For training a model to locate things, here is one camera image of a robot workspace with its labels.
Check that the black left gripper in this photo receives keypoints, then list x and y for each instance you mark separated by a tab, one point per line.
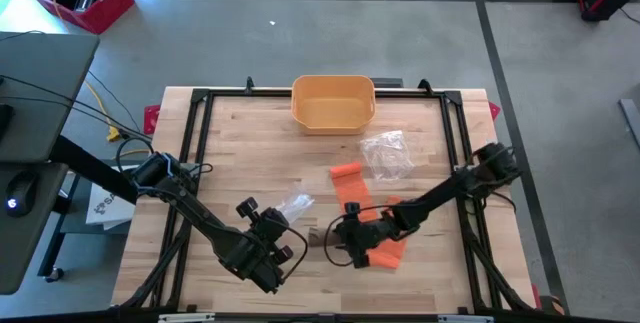
257	245

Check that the black caster wheel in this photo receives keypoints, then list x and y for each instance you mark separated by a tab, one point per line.
55	275

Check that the clear plastic bag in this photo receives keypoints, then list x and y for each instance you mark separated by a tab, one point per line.
297	203
387	155

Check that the black computer mouse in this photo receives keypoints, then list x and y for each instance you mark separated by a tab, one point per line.
20	193

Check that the black desk beam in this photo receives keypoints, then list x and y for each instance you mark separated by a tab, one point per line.
90	168

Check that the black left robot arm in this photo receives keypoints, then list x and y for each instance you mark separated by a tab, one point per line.
200	213

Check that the silver bracket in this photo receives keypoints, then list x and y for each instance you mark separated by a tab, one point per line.
465	319
185	318

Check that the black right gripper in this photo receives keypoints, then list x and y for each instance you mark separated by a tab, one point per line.
377	235

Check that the yellow plastic bin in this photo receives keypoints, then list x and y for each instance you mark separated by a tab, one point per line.
332	113

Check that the black aluminium table frame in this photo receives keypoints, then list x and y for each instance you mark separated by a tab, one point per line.
235	94

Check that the dark grey block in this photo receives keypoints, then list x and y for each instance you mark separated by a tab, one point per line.
387	83

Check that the red corner clamp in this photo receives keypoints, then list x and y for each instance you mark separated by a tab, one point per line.
151	120
494	111

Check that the dark grey desk top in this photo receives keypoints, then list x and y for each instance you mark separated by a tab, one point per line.
25	243

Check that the white printed box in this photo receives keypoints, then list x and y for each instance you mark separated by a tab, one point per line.
105	208

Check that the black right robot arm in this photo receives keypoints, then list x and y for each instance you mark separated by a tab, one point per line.
440	190

